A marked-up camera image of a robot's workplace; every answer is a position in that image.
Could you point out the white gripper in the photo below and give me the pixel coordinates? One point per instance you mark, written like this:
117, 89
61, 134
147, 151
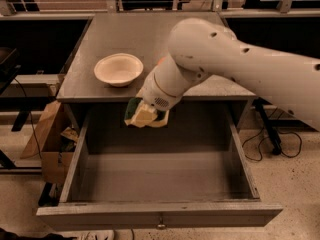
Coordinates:
157, 96

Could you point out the green and yellow sponge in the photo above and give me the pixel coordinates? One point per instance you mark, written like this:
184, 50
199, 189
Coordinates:
140, 114

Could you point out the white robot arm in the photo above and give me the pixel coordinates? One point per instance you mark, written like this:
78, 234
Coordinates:
198, 49

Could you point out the open grey top drawer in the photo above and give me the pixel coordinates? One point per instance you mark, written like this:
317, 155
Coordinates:
192, 172

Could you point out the grey cabinet counter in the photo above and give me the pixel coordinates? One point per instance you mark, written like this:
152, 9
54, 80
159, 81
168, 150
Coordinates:
142, 37

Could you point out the metal drawer knob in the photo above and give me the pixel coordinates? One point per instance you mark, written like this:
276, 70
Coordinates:
161, 225

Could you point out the white paper bowl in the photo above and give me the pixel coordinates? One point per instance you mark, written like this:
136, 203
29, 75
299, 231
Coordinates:
118, 70

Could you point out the orange ball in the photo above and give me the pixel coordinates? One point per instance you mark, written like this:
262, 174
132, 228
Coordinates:
160, 61

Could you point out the brown cardboard box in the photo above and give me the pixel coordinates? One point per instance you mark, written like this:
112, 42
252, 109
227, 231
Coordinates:
46, 143

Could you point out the black table leg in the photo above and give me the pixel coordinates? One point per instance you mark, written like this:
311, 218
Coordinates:
272, 133

